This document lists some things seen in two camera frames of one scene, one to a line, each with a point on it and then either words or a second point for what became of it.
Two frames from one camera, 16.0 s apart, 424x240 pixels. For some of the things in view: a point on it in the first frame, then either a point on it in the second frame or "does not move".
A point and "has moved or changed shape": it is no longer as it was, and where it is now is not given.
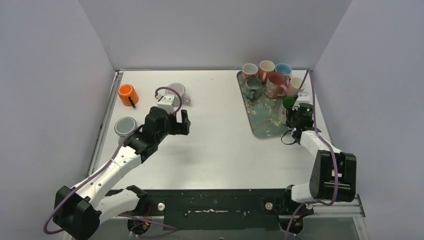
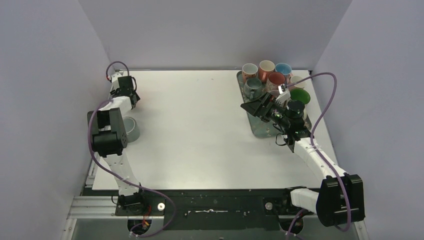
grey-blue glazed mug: (253, 87) does not move
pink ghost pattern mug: (274, 85) does not move
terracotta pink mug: (249, 71) does not move
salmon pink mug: (265, 67) does not move
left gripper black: (175, 123) to (127, 87)
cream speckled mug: (288, 102) has moved or changed shape
